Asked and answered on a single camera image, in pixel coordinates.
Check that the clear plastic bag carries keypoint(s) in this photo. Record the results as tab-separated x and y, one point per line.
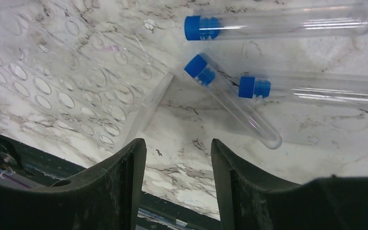
95	82

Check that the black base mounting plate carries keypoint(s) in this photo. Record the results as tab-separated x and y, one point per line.
22	166

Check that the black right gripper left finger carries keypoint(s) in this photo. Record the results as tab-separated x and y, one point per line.
105	196

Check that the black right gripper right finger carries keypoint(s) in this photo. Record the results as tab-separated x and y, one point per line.
250	198

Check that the blue capped test tube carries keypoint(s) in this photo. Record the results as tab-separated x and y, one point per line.
340	20
218	86
306	87

